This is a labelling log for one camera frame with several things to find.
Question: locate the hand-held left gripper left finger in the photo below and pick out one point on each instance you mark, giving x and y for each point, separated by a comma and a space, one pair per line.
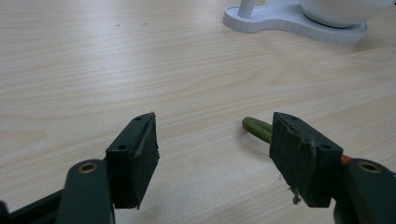
137, 155

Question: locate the white stand with pole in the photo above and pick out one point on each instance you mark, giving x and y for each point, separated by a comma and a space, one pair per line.
271, 24

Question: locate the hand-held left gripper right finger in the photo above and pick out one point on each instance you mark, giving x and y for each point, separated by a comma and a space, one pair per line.
302, 158

